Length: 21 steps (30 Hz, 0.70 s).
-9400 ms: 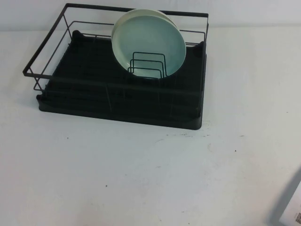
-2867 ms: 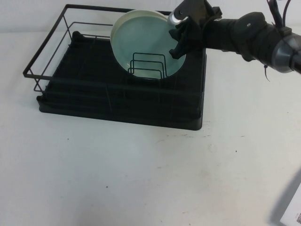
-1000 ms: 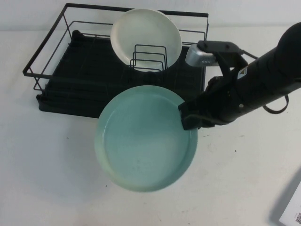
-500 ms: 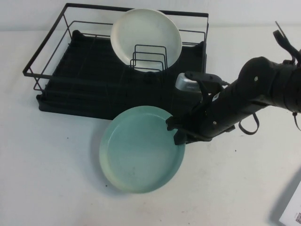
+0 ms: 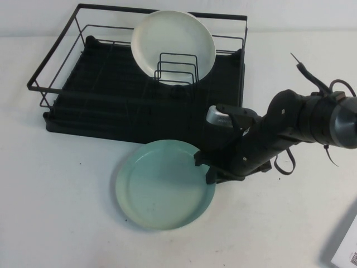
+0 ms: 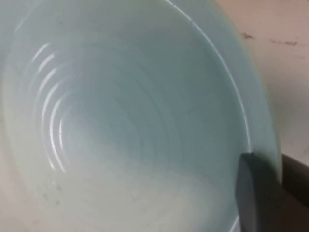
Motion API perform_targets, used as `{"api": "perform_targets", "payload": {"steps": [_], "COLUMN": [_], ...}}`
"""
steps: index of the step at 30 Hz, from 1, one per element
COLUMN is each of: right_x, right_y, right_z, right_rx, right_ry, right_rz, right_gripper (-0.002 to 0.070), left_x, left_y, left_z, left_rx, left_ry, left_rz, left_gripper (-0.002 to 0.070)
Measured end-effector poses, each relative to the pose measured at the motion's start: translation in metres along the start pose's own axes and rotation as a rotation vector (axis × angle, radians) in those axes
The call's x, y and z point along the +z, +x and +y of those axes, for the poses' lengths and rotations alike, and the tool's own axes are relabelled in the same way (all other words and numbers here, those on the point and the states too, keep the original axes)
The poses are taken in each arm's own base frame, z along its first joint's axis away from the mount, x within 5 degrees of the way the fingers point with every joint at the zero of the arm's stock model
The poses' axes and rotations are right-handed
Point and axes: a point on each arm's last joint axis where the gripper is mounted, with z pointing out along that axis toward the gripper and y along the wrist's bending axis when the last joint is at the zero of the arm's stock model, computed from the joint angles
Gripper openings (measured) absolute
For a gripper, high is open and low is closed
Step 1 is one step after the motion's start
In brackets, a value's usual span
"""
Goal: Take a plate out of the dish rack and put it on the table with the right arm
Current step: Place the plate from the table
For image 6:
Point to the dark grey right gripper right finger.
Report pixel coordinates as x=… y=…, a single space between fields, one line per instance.
x=297 y=181

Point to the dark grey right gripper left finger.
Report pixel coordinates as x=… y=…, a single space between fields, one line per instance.
x=260 y=205

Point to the light teal round plate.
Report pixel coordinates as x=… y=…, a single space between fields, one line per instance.
x=132 y=108

